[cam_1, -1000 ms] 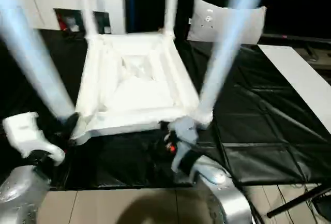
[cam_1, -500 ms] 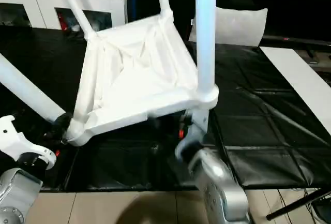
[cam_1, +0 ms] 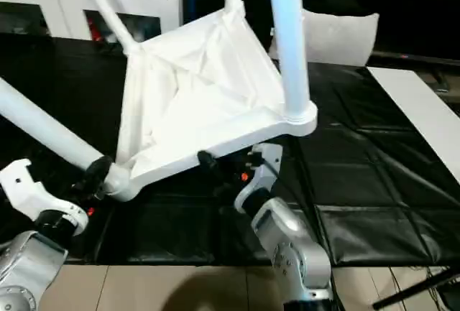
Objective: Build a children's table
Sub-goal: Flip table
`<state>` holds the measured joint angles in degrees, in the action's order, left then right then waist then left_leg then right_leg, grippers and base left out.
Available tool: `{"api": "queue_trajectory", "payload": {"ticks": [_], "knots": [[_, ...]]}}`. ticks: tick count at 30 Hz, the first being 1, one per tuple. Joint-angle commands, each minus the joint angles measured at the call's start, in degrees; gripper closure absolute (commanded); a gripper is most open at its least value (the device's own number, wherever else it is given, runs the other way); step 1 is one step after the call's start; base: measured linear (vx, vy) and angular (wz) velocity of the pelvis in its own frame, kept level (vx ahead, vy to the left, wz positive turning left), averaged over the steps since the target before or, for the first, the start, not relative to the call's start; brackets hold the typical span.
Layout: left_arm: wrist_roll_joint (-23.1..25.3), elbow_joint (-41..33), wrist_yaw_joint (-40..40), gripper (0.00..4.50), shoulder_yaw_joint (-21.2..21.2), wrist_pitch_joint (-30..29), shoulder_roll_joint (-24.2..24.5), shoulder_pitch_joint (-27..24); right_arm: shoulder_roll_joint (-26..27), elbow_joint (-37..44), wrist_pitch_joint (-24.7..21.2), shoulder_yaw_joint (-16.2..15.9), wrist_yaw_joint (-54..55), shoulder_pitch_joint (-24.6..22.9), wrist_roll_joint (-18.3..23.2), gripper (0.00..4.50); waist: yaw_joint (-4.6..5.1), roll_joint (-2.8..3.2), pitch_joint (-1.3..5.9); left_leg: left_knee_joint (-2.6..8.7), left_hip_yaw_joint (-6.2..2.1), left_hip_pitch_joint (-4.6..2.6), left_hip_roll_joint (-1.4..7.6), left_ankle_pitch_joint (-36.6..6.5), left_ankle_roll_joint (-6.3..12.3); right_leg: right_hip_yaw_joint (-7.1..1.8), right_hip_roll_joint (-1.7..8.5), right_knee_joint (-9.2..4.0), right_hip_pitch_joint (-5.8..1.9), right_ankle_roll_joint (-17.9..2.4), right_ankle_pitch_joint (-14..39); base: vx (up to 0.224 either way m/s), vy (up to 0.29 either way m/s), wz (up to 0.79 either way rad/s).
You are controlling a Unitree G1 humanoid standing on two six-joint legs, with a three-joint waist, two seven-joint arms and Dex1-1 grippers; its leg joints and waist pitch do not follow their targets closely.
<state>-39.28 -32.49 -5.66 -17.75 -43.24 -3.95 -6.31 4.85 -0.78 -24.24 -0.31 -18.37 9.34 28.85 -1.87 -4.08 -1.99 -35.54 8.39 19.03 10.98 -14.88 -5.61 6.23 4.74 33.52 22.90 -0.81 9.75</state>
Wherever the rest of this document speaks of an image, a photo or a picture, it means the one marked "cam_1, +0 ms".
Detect white plastic table top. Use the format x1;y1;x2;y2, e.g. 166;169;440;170
103;0;319;203

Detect black work mat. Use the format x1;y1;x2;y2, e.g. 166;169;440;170
0;34;460;267

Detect grey printed cushion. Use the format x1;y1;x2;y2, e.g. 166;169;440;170
269;8;381;67

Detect white flat panel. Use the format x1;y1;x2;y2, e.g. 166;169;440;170
366;66;460;164

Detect black metal stand leg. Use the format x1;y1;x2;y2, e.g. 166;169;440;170
372;266;460;310

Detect black flat television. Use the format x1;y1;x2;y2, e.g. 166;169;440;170
369;51;460;68

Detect black sofa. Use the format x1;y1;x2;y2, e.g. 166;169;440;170
183;0;460;66

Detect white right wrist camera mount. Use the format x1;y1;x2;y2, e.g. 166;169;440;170
233;143;285;215

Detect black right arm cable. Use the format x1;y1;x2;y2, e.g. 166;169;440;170
257;152;342;311

